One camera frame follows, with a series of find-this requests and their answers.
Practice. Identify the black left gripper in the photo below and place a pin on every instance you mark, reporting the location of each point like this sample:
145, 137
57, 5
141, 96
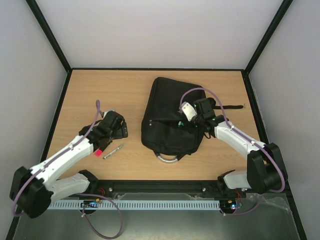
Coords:
120, 134

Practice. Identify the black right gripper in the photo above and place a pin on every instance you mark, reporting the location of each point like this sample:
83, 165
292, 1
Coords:
187, 122

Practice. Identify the silver green pen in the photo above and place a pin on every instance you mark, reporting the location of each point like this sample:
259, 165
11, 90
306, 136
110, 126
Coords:
113, 151

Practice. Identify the pink highlighter black body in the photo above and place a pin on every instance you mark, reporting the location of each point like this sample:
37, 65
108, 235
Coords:
98, 152

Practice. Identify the black student backpack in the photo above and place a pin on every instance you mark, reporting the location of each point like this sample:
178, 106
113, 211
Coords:
159, 127

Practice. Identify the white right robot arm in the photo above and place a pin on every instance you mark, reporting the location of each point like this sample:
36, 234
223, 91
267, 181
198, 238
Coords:
265, 169

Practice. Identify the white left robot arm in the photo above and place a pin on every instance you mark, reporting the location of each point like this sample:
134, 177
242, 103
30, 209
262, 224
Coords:
33, 190

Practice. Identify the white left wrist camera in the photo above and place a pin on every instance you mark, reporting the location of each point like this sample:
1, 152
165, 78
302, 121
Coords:
104, 113

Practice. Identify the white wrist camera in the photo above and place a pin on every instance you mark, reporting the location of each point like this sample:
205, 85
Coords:
188, 110
104, 113

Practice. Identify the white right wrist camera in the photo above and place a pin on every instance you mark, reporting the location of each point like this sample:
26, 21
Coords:
188, 110

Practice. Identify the black cage frame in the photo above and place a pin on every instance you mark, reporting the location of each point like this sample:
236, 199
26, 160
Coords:
261, 129

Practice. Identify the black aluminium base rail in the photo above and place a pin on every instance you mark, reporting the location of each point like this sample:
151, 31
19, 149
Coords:
202, 188

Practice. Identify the light blue cable duct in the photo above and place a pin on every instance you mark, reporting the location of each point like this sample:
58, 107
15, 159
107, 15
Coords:
77, 204

